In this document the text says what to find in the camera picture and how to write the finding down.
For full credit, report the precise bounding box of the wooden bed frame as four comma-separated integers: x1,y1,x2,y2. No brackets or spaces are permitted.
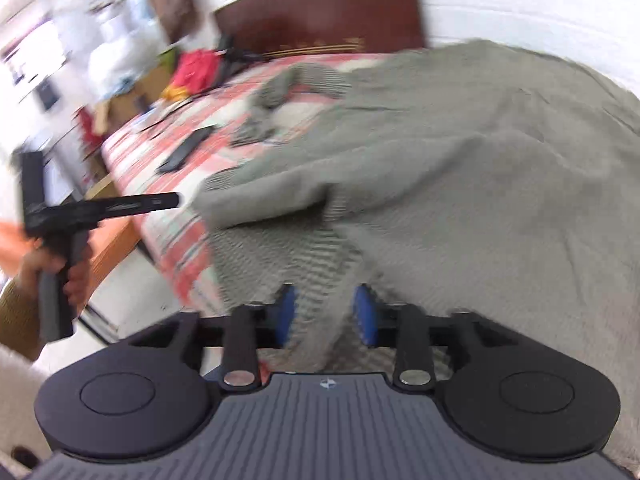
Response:
84,217,139,294

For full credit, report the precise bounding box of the red cloth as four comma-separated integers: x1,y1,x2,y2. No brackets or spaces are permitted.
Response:
171,49,224,97

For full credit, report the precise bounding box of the white plastic bag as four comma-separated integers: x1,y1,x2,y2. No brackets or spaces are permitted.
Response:
86,9,152,102

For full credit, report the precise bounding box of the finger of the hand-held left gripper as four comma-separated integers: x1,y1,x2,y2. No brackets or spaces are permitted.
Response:
99,191,181,221

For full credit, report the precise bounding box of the black remote control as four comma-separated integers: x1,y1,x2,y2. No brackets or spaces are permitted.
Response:
156,126,214,177

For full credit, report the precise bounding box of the person's left hand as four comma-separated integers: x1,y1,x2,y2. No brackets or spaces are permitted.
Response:
20,245,95,319

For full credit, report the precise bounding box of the grey striped garment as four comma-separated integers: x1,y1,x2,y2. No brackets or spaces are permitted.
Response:
192,37,640,471

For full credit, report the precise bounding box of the black tripod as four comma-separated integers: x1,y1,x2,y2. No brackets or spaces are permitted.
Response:
214,34,267,87

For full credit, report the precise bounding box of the dark brown wooden headboard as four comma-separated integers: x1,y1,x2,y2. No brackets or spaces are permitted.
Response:
214,0,427,62

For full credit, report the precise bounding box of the red plaid blanket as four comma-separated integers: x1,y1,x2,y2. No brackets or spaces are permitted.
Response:
100,52,391,321

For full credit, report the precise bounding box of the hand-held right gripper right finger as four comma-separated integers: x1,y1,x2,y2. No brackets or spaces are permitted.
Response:
351,282,522,393

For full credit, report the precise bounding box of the cardboard box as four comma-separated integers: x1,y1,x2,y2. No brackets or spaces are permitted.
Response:
96,66,174,134

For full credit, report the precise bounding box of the white fleece jacket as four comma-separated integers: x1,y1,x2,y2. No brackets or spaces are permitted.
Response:
0,344,57,480

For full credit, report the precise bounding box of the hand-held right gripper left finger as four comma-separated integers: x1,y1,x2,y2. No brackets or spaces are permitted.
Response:
125,282,299,393

